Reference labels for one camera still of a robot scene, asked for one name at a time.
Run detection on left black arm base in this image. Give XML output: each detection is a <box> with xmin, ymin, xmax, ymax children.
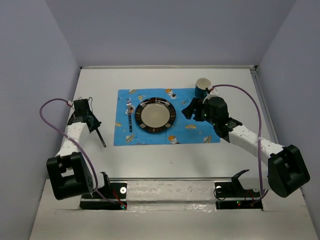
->
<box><xmin>79</xmin><ymin>172</ymin><xmax>128</xmax><ymax>211</ymax></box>

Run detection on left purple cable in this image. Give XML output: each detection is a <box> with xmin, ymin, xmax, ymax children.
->
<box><xmin>39</xmin><ymin>98</ymin><xmax>125</xmax><ymax>208</ymax></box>

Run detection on black rimmed cream plate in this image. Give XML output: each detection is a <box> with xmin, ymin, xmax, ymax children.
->
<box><xmin>134</xmin><ymin>97</ymin><xmax>177</xmax><ymax>134</ymax></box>

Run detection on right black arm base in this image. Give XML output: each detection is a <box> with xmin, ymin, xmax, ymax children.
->
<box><xmin>213</xmin><ymin>169</ymin><xmax>263</xmax><ymax>210</ymax></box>

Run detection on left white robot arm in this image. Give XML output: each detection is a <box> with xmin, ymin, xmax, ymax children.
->
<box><xmin>39</xmin><ymin>98</ymin><xmax>111</xmax><ymax>200</ymax></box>

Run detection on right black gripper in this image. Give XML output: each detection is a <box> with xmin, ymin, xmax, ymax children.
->
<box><xmin>181</xmin><ymin>96</ymin><xmax>217</xmax><ymax>126</ymax></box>

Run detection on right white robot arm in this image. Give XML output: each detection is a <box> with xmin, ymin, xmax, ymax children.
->
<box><xmin>181</xmin><ymin>96</ymin><xmax>310</xmax><ymax>198</ymax></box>

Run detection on teal cup cream inside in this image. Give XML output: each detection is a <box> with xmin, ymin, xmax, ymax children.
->
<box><xmin>194</xmin><ymin>78</ymin><xmax>211</xmax><ymax>99</ymax></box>

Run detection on blue space-print cloth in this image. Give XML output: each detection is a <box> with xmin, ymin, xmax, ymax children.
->
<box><xmin>113</xmin><ymin>88</ymin><xmax>221</xmax><ymax>146</ymax></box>

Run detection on silver fork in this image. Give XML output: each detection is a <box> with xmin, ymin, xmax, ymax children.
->
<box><xmin>126</xmin><ymin>97</ymin><xmax>133</xmax><ymax>133</ymax></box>

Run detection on silver knife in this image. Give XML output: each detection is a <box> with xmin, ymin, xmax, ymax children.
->
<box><xmin>96</xmin><ymin>128</ymin><xmax>107</xmax><ymax>148</ymax></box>

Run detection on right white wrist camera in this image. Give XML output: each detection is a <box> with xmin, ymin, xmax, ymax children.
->
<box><xmin>202</xmin><ymin>85</ymin><xmax>219</xmax><ymax>103</ymax></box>

